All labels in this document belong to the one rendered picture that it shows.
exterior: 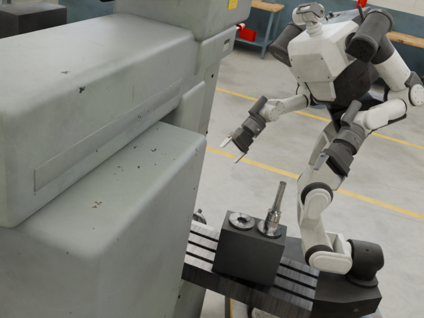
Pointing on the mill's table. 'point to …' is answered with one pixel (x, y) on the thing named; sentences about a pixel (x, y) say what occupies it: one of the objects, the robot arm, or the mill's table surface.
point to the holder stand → (249, 248)
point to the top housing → (190, 13)
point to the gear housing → (214, 48)
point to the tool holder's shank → (279, 197)
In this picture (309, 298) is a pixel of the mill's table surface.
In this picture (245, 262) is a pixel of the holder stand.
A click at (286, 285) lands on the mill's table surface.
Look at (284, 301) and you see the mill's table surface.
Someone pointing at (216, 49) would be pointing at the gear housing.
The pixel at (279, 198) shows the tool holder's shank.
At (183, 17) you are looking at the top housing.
